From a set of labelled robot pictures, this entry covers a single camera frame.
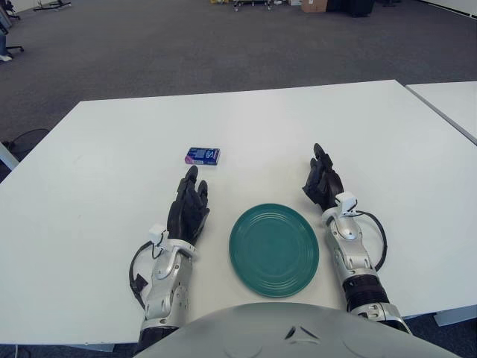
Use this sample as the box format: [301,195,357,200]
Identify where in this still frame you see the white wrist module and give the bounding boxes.
[148,222,167,245]
[334,192,357,217]

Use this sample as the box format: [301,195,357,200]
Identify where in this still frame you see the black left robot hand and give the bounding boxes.
[166,165,211,248]

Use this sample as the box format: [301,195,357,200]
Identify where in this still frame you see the blue purple gum pack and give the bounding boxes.
[183,146,221,166]

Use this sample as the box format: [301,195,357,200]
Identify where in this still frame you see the white table leg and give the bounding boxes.
[0,141,19,171]

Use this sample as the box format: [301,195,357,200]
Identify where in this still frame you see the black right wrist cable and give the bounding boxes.
[353,210,388,273]

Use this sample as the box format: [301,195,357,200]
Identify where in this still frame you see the green ribbed plate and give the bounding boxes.
[228,202,320,298]

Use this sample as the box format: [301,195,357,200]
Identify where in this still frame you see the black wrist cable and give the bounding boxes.
[129,240,156,310]
[353,210,388,273]

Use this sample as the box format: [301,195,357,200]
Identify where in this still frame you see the seated person's leg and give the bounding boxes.
[0,33,14,63]

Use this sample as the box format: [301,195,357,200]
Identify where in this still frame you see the black cabinet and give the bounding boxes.
[337,0,376,18]

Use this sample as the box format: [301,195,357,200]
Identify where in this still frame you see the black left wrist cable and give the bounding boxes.
[129,240,156,310]

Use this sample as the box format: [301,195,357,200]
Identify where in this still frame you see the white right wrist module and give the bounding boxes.
[334,192,357,217]

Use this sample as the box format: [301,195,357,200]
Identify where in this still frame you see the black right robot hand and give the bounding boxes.
[301,142,346,214]

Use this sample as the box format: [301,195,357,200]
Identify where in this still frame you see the black stand base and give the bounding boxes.
[33,0,74,12]

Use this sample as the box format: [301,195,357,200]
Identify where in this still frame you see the black office chair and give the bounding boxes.
[0,0,25,55]

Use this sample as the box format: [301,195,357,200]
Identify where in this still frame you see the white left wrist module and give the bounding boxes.
[148,222,167,245]

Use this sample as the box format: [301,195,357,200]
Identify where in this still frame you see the grey robot torso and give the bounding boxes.
[133,301,477,358]

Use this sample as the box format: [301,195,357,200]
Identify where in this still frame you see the white neighbouring table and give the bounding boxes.
[405,81,477,146]

